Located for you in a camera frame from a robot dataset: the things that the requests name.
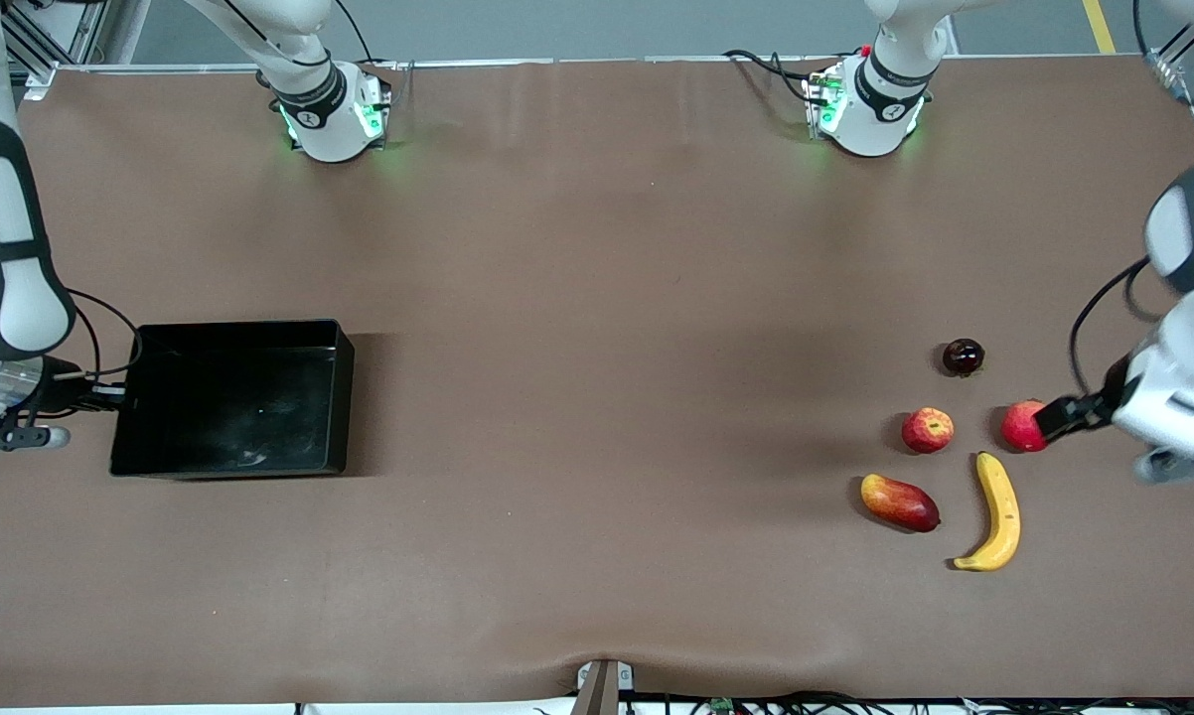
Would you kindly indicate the aluminium frame profile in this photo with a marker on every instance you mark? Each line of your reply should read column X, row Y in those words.
column 61, row 40
column 1193, row 50

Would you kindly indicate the red yellow striped apple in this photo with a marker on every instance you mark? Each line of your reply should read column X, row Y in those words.
column 928, row 430

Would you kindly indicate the metal table edge clamp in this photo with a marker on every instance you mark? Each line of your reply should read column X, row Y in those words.
column 602, row 690

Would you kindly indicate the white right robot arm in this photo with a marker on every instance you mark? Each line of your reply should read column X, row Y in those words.
column 329, row 129

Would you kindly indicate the black plastic box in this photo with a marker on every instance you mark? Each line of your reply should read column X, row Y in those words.
column 229, row 417

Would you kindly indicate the dark purple plum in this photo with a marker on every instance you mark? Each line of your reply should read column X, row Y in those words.
column 964, row 357

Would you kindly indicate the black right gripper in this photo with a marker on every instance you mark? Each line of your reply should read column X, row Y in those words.
column 59, row 393

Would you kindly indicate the small green circuit board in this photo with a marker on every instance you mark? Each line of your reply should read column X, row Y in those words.
column 722, row 706

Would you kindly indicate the brown table cover mat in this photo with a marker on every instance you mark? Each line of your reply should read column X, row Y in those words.
column 597, row 298

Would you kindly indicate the red yellow mango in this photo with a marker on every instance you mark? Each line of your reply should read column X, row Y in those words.
column 900, row 502

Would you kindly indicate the yellow banana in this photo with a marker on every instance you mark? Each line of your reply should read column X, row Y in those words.
column 999, row 506

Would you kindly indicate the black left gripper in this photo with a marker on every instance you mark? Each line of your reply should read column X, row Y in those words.
column 1097, row 408

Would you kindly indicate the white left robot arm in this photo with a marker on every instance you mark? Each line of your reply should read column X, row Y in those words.
column 880, row 109

